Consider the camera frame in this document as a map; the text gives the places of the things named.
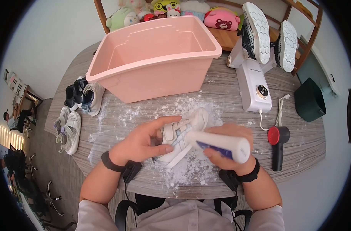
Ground person's right hand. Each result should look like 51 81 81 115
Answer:
203 124 255 175

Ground person's left hand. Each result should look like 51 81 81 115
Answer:
109 115 182 166

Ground person's left middle finger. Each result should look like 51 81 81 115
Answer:
151 128 164 146

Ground person's left thumb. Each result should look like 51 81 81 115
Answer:
144 144 174 158

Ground person's right thumb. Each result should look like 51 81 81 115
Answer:
204 148 234 168

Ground person's right fingers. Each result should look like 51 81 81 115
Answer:
204 124 252 140

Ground person's left index finger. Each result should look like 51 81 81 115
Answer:
141 115 182 131

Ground white squeeze tube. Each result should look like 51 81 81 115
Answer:
185 131 251 164

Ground scattered white powder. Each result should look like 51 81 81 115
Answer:
89 95 225 188

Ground black wrist band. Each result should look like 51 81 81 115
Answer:
101 151 142 184
219 157 260 191

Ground pink plastic tub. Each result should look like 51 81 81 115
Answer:
86 15 223 104

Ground white shoe dryer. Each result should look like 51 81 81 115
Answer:
226 38 275 114

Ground black red handheld device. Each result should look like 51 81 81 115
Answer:
267 126 290 172

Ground person's body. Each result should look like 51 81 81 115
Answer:
76 193 285 231

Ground white blue child sneaker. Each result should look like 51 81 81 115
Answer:
81 82 106 116

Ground white mesh sandal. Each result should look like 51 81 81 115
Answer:
54 106 70 135
56 111 82 155

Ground dark green bin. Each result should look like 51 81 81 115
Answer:
294 77 327 123

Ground black white child shoe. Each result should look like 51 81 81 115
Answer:
63 85 79 112
74 76 89 108

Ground black white mesh shoe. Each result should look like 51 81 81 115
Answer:
237 2 271 64
271 20 298 73

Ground row of plush toys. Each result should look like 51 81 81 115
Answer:
106 0 245 32

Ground black office chair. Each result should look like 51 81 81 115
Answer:
15 173 64 223

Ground white power cable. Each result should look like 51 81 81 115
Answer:
258 94 290 131

